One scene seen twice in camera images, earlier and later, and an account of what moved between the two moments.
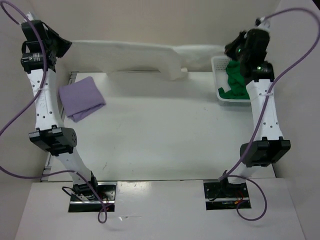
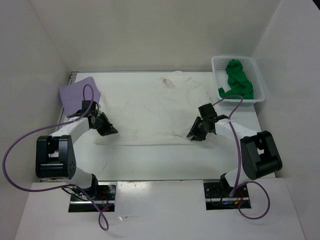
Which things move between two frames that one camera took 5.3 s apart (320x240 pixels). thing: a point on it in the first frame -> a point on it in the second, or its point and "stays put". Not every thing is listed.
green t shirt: x=238 y=90 stays put
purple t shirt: x=81 y=98 stays put
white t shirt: x=89 y=55 -> x=159 y=111
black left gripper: x=64 y=44 -> x=108 y=129
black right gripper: x=231 y=47 -> x=194 y=131
